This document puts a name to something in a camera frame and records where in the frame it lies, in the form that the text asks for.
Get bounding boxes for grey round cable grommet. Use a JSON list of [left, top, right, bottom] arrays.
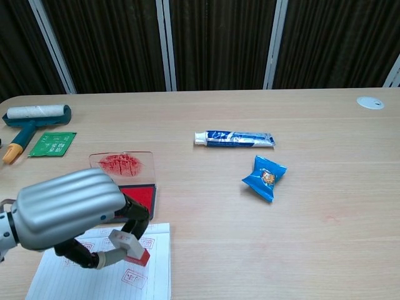
[[356, 96, 385, 110]]

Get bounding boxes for white lined paper sheet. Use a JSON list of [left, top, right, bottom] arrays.
[[24, 222, 172, 300]]

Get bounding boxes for teal lint roller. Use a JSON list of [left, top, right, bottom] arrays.
[[2, 104, 73, 164]]

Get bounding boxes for blue white toothpaste tube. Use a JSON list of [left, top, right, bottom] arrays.
[[194, 130, 277, 148]]

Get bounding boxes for grey partition post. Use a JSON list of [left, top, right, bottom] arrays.
[[155, 0, 178, 92], [262, 0, 289, 91], [382, 53, 400, 88], [27, 0, 78, 94]]

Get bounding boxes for dark partition panel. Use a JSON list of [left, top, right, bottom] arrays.
[[0, 0, 67, 103], [42, 0, 166, 94], [168, 0, 278, 92], [274, 0, 400, 90]]

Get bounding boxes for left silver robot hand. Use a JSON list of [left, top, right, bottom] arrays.
[[11, 167, 151, 271]]

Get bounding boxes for green sachet packet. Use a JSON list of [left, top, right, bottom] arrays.
[[27, 131, 78, 158]]

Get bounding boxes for white and red stamp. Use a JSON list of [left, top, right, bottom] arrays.
[[108, 230, 151, 267]]

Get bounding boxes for red ink pad case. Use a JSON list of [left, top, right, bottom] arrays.
[[88, 151, 159, 223]]

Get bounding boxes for blue snack packet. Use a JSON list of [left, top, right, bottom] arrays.
[[241, 154, 288, 203]]

